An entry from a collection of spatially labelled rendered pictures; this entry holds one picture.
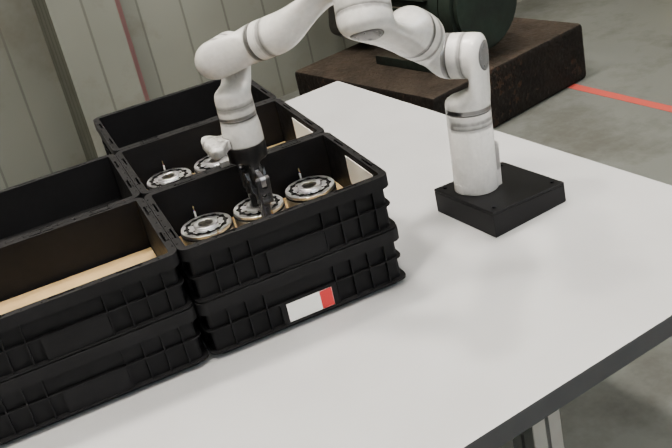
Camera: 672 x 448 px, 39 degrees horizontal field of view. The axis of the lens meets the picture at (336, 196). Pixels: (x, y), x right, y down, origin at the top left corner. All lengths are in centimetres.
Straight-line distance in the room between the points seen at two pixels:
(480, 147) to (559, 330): 47
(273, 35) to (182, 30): 332
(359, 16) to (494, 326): 57
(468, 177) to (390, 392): 58
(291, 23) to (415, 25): 21
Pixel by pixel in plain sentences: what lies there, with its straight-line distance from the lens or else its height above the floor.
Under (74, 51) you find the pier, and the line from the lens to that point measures 447.
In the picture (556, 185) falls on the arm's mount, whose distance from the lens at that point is 198.
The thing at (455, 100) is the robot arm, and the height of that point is 96.
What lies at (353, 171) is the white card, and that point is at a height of 89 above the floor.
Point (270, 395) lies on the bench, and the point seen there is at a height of 70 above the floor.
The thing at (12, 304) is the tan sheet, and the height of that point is 83.
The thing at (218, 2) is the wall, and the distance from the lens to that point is 498.
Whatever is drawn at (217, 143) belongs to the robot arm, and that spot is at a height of 103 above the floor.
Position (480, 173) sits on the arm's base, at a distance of 194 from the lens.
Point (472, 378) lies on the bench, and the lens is 153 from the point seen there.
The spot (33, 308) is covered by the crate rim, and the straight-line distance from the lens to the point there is 160.
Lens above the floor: 162
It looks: 25 degrees down
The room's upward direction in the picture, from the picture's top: 13 degrees counter-clockwise
